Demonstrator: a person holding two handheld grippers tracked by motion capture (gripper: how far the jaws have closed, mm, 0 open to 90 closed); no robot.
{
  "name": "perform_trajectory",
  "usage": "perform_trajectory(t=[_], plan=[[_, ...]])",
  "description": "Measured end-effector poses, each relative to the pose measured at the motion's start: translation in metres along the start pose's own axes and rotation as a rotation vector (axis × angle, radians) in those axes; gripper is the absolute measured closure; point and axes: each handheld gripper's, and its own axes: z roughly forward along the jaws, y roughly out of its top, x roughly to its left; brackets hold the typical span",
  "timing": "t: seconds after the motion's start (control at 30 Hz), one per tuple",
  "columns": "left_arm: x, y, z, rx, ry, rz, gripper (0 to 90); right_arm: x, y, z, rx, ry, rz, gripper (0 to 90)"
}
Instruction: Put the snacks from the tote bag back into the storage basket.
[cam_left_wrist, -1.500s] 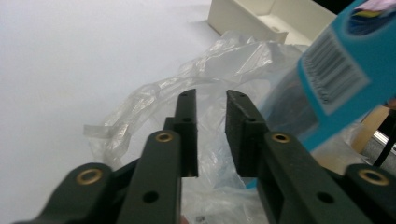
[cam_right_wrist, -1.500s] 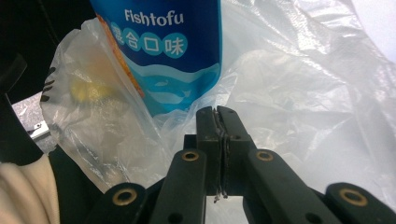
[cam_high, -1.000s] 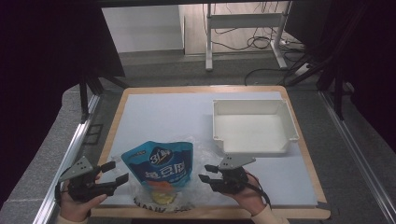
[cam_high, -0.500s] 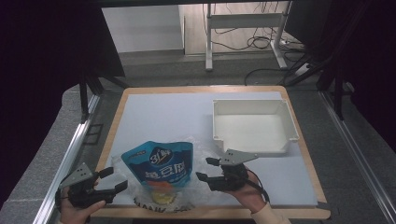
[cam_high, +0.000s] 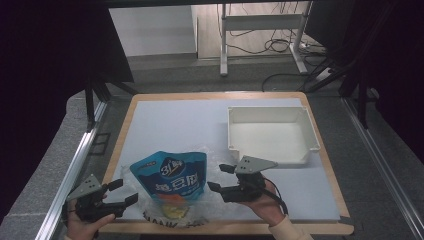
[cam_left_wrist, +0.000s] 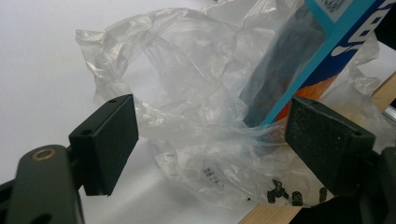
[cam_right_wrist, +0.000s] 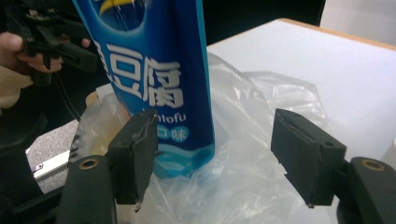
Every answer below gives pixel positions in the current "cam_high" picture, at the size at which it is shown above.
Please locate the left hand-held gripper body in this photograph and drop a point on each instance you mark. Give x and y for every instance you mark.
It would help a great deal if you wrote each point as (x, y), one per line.
(91, 203)

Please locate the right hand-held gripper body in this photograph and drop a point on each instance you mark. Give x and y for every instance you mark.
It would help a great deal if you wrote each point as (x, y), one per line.
(248, 186)

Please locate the clear plastic shopping bag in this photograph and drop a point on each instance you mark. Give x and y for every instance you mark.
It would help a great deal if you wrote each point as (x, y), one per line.
(213, 156)

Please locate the blue snack pouch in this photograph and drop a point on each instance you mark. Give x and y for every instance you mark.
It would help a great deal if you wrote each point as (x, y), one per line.
(173, 176)

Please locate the person's left hand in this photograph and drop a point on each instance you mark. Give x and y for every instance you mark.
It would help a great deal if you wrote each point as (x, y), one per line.
(83, 230)

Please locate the person's right hand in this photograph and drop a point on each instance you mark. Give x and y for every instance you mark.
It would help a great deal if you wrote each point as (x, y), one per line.
(268, 208)

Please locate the white plastic bin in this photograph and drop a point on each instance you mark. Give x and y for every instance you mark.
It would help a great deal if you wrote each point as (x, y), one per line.
(273, 140)

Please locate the pale grey table mat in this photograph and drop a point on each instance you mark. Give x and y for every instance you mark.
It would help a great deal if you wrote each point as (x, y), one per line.
(173, 126)

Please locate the black metal stand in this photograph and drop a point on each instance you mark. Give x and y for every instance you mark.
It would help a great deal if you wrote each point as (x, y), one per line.
(89, 106)
(361, 100)

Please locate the dark curtain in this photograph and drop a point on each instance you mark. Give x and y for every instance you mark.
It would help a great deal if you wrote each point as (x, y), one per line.
(396, 66)
(40, 83)

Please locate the white power strip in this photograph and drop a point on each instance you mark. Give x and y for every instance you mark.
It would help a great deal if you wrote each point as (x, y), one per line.
(324, 74)

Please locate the white panel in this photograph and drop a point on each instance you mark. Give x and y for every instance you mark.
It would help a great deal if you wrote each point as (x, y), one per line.
(150, 30)

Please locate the aluminium rail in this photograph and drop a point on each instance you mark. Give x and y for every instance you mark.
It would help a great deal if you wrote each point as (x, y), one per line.
(71, 166)
(383, 166)

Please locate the black bracket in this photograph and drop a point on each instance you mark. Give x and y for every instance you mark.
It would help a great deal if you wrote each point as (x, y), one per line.
(91, 146)

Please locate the white metal desk frame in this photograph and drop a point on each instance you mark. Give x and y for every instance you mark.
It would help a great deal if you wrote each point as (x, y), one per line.
(260, 21)

